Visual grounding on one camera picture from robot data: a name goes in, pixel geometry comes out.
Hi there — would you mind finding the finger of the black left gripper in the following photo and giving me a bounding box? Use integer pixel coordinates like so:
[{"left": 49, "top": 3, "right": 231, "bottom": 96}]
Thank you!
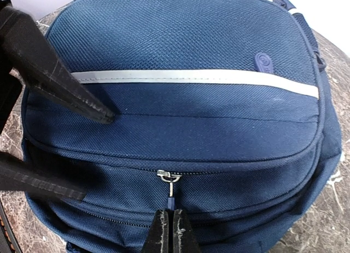
[{"left": 1, "top": 152, "right": 86, "bottom": 200}]

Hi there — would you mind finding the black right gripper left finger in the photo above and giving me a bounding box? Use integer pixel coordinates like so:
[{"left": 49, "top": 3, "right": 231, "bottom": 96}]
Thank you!
[{"left": 141, "top": 210, "right": 170, "bottom": 253}]

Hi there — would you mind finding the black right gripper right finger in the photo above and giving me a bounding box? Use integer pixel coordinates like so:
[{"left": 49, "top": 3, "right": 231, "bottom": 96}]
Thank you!
[{"left": 172, "top": 209, "right": 201, "bottom": 253}]

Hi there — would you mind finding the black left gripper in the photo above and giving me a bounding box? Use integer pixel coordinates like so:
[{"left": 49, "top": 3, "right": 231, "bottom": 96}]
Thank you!
[{"left": 1, "top": 0, "right": 115, "bottom": 130}]

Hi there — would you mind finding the navy blue student backpack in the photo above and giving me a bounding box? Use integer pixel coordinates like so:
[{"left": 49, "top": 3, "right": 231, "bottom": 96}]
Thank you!
[{"left": 22, "top": 0, "right": 342, "bottom": 252}]

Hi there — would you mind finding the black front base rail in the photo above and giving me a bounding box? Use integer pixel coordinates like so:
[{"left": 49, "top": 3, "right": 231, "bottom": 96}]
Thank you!
[{"left": 0, "top": 202, "right": 22, "bottom": 253}]

